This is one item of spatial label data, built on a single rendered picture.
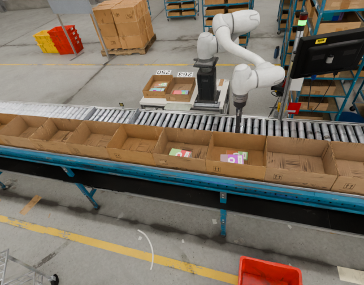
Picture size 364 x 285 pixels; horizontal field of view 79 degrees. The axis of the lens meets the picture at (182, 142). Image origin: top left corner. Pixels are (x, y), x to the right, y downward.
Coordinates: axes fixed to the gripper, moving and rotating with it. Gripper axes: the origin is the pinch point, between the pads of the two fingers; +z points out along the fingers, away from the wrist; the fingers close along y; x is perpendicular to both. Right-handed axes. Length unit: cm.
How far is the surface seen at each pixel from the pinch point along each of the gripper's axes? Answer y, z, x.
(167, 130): -8, 19, -56
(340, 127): -60, 45, 84
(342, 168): 1, 31, 70
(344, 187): 21, 25, 65
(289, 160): -1.9, 31.3, 37.4
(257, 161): 3.2, 30.9, 15.4
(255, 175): 20.8, 24.9, 14.4
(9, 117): -7, 20, -234
